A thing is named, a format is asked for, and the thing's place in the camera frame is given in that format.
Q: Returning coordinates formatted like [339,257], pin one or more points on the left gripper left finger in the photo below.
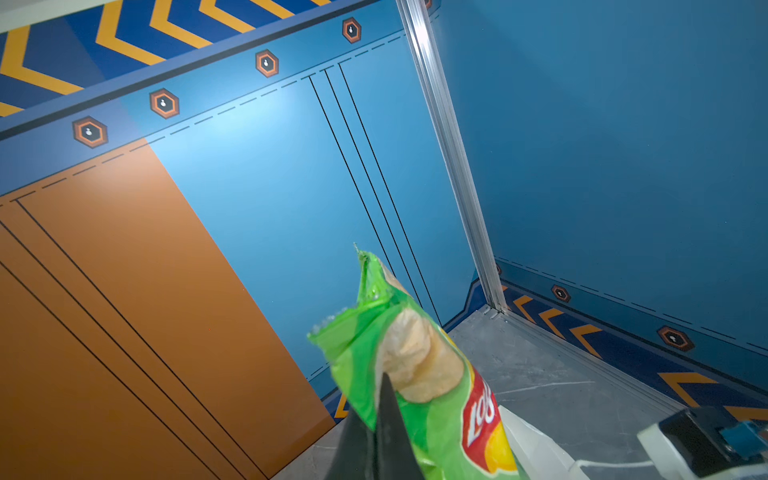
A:
[355,455]

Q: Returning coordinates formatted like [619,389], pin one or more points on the right aluminium corner post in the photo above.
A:
[419,33]

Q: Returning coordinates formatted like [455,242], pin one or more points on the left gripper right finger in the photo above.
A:
[394,457]

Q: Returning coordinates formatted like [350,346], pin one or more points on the green Lay's chips bag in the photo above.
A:
[450,412]

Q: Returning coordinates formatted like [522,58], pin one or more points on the white floral paper bag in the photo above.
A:
[542,458]

